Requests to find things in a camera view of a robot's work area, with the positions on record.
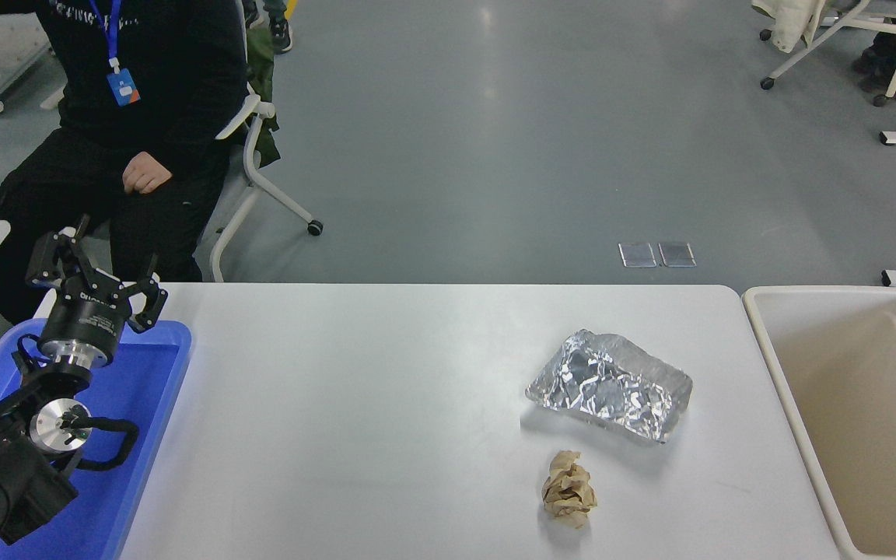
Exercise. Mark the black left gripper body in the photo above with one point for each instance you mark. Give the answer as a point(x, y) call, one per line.
point(90, 323)

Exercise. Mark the tan paper ball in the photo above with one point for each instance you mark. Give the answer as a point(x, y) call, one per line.
point(569, 490)

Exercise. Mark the foil tray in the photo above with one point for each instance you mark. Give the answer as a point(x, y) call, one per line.
point(611, 385)

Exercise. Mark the person's left hand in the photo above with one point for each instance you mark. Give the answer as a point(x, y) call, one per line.
point(146, 173)

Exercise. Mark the blue plastic tray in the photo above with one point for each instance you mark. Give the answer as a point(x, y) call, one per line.
point(145, 404)

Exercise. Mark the grey wheeled platform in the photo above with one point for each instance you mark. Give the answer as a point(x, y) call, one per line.
point(5, 54)

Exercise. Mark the grey white office chair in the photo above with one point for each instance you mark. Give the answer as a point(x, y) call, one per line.
point(250, 117)

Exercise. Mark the dark green jacket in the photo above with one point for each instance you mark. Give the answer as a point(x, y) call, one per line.
point(264, 109)

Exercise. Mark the metal floor plate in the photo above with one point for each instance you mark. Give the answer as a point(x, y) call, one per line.
point(638, 255)
point(677, 254)

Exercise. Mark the cream jacket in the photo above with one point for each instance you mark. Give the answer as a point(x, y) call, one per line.
point(794, 22)

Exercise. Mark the large pale plastic bin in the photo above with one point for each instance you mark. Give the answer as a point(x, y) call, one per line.
point(868, 389)

